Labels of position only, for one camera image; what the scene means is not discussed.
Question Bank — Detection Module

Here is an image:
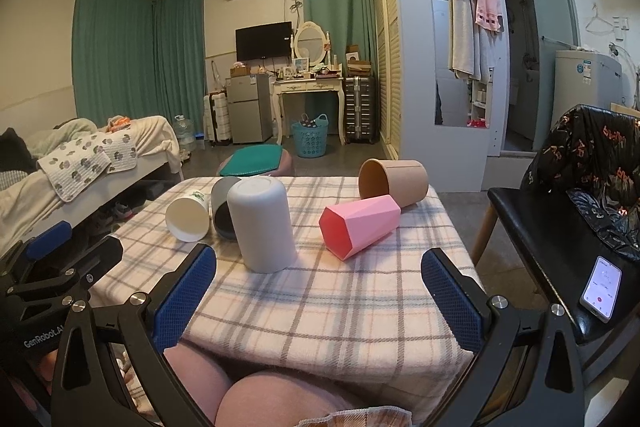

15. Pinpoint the white patterned quilted towel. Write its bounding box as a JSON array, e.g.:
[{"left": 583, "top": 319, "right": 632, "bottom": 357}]
[{"left": 37, "top": 130, "right": 138, "bottom": 204}]

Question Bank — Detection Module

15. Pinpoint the tall wall mirror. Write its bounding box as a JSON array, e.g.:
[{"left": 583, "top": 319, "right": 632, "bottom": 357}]
[{"left": 422, "top": 0, "right": 494, "bottom": 130}]

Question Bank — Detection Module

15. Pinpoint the wire clothes hanger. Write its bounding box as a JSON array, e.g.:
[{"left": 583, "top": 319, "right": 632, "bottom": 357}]
[{"left": 585, "top": 4, "right": 612, "bottom": 36}]

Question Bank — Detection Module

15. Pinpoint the white smartphone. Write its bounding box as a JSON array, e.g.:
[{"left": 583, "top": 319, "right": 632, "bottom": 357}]
[{"left": 579, "top": 256, "right": 623, "bottom": 324}]

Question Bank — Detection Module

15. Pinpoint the tall light grey cup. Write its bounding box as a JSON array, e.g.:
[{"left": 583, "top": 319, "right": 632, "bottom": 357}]
[{"left": 227, "top": 176, "right": 297, "bottom": 274}]

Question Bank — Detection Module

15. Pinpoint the black chair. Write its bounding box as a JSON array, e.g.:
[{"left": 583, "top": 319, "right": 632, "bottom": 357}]
[{"left": 470, "top": 186, "right": 640, "bottom": 385}]

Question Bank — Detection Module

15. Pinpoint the cream vanity desk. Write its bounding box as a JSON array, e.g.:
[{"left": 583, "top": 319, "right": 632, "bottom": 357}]
[{"left": 272, "top": 76, "right": 347, "bottom": 146}]

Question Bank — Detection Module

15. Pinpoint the wide green curtain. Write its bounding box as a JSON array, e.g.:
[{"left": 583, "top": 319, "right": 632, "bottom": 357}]
[{"left": 73, "top": 0, "right": 206, "bottom": 122}]

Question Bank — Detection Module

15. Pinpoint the dark grey cup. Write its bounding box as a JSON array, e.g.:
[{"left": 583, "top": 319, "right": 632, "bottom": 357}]
[{"left": 210, "top": 177, "right": 242, "bottom": 241}]

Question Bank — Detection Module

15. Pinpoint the person's right leg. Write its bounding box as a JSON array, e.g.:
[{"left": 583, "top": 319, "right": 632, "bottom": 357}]
[{"left": 215, "top": 369, "right": 373, "bottom": 427}]

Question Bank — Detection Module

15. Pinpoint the white washing machine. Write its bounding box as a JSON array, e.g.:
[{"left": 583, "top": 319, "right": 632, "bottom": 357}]
[{"left": 551, "top": 49, "right": 624, "bottom": 134}]

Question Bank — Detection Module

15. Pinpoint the teal laundry basket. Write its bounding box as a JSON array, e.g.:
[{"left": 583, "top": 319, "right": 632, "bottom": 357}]
[{"left": 291, "top": 114, "right": 330, "bottom": 158}]

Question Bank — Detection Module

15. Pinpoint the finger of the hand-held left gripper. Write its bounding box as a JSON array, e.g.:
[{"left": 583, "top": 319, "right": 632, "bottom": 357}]
[
  {"left": 7, "top": 236, "right": 124, "bottom": 314},
  {"left": 0, "top": 220, "right": 72, "bottom": 293}
]

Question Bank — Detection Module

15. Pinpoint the narrow green curtain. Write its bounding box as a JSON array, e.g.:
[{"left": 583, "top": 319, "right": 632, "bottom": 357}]
[{"left": 301, "top": 0, "right": 379, "bottom": 75}]

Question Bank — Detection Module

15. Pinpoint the cardboard box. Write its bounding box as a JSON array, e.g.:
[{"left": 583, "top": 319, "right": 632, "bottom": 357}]
[{"left": 345, "top": 45, "right": 373, "bottom": 78}]

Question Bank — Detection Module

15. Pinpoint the plaid tablecloth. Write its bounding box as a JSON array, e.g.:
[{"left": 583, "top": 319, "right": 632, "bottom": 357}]
[{"left": 90, "top": 176, "right": 482, "bottom": 424}]

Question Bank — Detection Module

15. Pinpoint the white hanging towel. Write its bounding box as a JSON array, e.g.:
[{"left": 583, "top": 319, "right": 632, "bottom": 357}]
[{"left": 446, "top": 0, "right": 484, "bottom": 80}]

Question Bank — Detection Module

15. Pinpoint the person's left leg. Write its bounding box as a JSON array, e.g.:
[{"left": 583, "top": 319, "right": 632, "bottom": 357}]
[{"left": 162, "top": 339, "right": 247, "bottom": 427}]

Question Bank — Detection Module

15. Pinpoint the brown paper cup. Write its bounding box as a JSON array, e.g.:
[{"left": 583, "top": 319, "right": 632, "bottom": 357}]
[{"left": 358, "top": 158, "right": 430, "bottom": 208}]

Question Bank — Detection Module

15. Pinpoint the black television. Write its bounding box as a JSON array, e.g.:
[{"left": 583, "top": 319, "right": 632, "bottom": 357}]
[{"left": 235, "top": 21, "right": 293, "bottom": 62}]

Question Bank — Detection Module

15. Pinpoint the pink hanging towel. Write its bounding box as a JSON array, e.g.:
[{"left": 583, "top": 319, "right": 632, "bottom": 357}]
[{"left": 472, "top": 0, "right": 504, "bottom": 34}]

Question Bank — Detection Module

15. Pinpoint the small grey fridge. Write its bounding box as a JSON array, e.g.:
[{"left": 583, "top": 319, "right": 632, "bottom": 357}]
[{"left": 225, "top": 73, "right": 275, "bottom": 144}]

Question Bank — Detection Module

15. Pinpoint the oval vanity mirror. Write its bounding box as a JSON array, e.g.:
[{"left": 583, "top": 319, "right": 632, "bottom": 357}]
[{"left": 293, "top": 21, "right": 332, "bottom": 60}]

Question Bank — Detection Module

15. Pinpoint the white suitcase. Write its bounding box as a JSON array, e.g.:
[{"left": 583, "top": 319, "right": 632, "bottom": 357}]
[{"left": 203, "top": 91, "right": 232, "bottom": 146}]

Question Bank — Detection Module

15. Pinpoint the person's leg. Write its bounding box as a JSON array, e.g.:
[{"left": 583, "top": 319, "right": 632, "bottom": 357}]
[
  {"left": 162, "top": 339, "right": 247, "bottom": 427},
  {"left": 215, "top": 369, "right": 373, "bottom": 427}
]

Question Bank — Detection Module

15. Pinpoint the white slatted wardrobe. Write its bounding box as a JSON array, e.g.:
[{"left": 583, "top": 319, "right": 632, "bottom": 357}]
[{"left": 369, "top": 0, "right": 491, "bottom": 192}]

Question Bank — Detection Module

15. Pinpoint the sneaker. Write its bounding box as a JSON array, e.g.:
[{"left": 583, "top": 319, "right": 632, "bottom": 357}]
[{"left": 102, "top": 201, "right": 137, "bottom": 224}]

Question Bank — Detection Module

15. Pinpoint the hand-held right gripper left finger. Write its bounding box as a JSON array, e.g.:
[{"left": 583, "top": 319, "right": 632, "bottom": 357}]
[{"left": 50, "top": 243, "right": 218, "bottom": 427}]

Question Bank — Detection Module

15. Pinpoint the dark floral jacket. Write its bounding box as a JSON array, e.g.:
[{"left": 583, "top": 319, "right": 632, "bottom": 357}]
[{"left": 520, "top": 104, "right": 640, "bottom": 264}]

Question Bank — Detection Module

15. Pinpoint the dark silver suitcase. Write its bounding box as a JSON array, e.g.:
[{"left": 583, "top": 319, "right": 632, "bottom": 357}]
[{"left": 343, "top": 76, "right": 379, "bottom": 146}]

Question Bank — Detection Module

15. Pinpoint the white paper cup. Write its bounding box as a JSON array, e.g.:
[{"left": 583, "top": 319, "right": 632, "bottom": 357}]
[{"left": 165, "top": 191, "right": 211, "bottom": 243}]

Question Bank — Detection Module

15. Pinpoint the round stool with green cushion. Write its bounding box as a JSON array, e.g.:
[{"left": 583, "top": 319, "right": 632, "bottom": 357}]
[{"left": 216, "top": 145, "right": 294, "bottom": 178}]

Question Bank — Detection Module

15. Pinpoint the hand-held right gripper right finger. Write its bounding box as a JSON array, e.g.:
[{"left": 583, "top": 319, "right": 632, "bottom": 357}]
[{"left": 421, "top": 248, "right": 589, "bottom": 427}]

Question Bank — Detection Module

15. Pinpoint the large clear water bottle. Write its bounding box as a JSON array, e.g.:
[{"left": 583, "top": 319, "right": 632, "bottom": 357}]
[{"left": 173, "top": 114, "right": 195, "bottom": 153}]

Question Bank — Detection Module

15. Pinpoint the bed with cream sheet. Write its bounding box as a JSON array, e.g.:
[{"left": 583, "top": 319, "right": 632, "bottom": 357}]
[{"left": 0, "top": 113, "right": 184, "bottom": 260}]

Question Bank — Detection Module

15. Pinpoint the pink hexagonal cup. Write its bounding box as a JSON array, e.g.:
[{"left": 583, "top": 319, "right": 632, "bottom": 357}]
[{"left": 319, "top": 195, "right": 402, "bottom": 262}]

